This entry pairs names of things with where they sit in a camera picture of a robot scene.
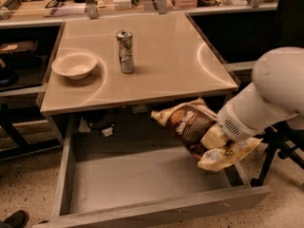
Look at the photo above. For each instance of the brown shoe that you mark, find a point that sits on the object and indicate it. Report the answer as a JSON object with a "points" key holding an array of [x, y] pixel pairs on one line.
{"points": [[18, 219]]}

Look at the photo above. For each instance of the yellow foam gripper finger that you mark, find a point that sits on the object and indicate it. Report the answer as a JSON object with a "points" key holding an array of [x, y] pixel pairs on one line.
{"points": [[214, 138]]}

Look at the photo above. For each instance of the brown chip bag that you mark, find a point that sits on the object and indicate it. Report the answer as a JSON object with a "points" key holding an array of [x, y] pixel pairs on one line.
{"points": [[189, 122]]}

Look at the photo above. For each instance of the wooden cabinet counter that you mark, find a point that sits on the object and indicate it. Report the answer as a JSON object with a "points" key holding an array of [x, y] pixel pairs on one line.
{"points": [[171, 58]]}

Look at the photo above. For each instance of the grey open wooden drawer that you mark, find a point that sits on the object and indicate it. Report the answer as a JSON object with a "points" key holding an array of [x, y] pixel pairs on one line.
{"points": [[138, 178]]}

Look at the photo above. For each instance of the black coil spring tool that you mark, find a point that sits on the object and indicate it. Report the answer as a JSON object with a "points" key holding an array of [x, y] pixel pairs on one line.
{"points": [[11, 5]]}

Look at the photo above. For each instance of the black office chair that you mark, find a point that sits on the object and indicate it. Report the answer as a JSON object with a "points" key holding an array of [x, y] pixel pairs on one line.
{"points": [[289, 32]]}

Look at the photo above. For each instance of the white paper bowl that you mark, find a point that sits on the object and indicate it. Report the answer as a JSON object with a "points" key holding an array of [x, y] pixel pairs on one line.
{"points": [[75, 65]]}

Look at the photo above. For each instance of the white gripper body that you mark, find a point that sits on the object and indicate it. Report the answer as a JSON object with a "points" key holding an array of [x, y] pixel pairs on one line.
{"points": [[230, 126]]}

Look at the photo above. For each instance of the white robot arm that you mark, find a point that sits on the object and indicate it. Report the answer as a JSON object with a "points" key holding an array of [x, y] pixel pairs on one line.
{"points": [[275, 94]]}

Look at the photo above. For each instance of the silver drink can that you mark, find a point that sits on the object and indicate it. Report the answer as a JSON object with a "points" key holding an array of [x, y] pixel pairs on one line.
{"points": [[125, 44]]}

